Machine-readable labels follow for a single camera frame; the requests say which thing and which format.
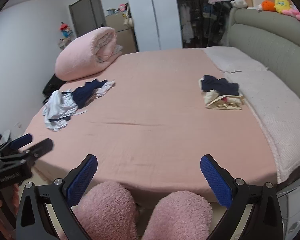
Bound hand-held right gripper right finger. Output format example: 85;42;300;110
200;154;283;240

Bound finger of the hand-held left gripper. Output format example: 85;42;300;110
0;138;54;164
0;133;33;156

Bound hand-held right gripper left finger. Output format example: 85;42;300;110
16;154;98;240

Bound navy blue shorts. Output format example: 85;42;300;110
71;79;108;109

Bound white crumpled garment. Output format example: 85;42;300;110
42;89;88;131

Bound person's right leg pink pants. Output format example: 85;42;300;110
141;190;214;240

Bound black bag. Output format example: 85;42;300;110
42;74;67;104

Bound folded cream garment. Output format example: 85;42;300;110
201;79;245;110

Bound pale pink patterned garment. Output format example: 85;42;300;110
89;79;115;99

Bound bed with pink sheet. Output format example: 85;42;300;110
21;46;300;205

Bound folded navy garment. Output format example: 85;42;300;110
199;75;240;97

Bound rolled pink duvet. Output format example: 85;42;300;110
55;26;123;81

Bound red and blue toy figure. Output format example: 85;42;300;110
58;22;73;39

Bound white textured pillow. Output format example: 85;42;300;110
204;46;269;74

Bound grey door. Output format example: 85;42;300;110
68;0;107;38

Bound beige dresser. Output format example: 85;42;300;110
105;12;137;54

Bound grey-green padded headboard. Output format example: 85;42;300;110
226;7;300;101

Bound dark glass wardrobe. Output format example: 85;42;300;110
172;0;235;49

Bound white wardrobe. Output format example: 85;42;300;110
123;0;183;53

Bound white plush toy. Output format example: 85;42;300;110
230;0;248;9

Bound orange plush toy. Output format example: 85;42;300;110
261;0;277;12

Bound pink plush toy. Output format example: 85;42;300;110
282;7;300;22

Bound yellow sponge plush toy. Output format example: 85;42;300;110
274;0;293;14

